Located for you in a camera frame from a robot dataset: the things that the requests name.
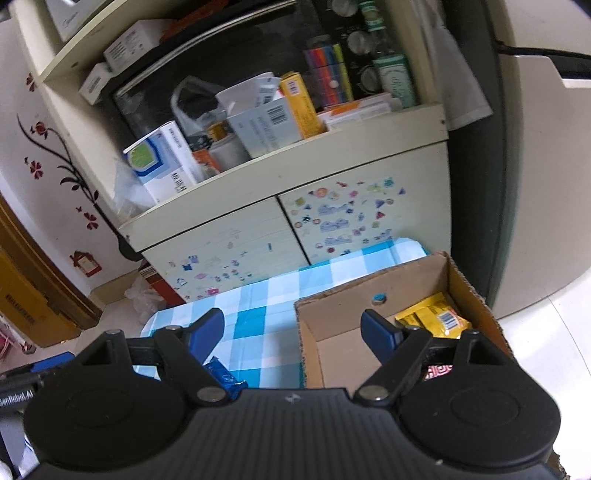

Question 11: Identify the white blue medicine box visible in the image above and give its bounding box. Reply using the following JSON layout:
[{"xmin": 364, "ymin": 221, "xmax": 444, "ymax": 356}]
[{"xmin": 122, "ymin": 121, "xmax": 206, "ymax": 203}]

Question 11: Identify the red house outlet sticker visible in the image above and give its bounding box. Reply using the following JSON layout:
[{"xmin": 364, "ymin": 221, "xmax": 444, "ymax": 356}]
[{"xmin": 69, "ymin": 251, "xmax": 102, "ymax": 278}]

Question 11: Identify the red snack bag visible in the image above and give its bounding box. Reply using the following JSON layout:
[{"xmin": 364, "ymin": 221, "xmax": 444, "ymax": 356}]
[{"xmin": 424, "ymin": 365, "xmax": 453, "ymax": 381}]

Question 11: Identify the clear plastic bag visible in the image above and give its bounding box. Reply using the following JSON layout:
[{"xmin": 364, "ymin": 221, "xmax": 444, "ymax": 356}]
[{"xmin": 124, "ymin": 276, "xmax": 166, "ymax": 325}]

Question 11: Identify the colourful marker pack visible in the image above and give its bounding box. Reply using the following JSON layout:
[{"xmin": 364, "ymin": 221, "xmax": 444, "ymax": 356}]
[{"xmin": 304, "ymin": 44, "xmax": 353, "ymax": 109}]

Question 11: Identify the cream cabinet with stickers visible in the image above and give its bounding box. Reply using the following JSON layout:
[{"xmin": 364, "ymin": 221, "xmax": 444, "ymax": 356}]
[{"xmin": 10, "ymin": 1, "xmax": 451, "ymax": 302}]

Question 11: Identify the green tin can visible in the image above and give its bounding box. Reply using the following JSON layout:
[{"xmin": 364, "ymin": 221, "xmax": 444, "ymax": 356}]
[{"xmin": 374, "ymin": 54, "xmax": 417, "ymax": 108}]

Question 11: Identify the red brown cardboard box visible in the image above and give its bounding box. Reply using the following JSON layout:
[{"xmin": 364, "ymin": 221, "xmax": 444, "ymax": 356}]
[{"xmin": 138, "ymin": 260, "xmax": 185, "ymax": 307}]

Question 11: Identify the wooden door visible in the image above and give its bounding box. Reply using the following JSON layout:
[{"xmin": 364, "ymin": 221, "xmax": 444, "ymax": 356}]
[{"xmin": 1, "ymin": 200, "xmax": 102, "ymax": 348}]

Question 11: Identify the white barcode box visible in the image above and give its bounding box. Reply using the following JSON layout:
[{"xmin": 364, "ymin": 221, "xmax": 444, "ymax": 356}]
[{"xmin": 228, "ymin": 93, "xmax": 303, "ymax": 158}]

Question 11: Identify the yellow snack bag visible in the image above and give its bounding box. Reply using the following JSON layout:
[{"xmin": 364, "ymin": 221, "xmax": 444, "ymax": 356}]
[{"xmin": 394, "ymin": 292, "xmax": 472, "ymax": 339}]

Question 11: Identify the dark blue snack bag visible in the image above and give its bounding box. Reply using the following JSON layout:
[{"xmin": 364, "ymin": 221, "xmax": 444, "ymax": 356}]
[{"xmin": 204, "ymin": 356, "xmax": 249, "ymax": 400}]

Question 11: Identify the yellow orange box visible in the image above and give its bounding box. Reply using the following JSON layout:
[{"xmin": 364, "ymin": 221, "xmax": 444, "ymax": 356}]
[{"xmin": 280, "ymin": 72, "xmax": 325, "ymax": 139}]

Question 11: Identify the blue white checkered tablecloth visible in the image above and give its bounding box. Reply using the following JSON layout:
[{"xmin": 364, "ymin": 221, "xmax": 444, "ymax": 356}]
[{"xmin": 140, "ymin": 238, "xmax": 429, "ymax": 389}]

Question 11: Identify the cardboard milk box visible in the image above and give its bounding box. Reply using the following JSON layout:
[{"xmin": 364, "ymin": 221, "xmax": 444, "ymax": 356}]
[{"xmin": 294, "ymin": 252, "xmax": 513, "ymax": 392}]

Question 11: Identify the black vase wall decal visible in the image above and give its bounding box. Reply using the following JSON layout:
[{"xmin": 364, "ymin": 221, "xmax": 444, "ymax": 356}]
[{"xmin": 16, "ymin": 116, "xmax": 144, "ymax": 262}]

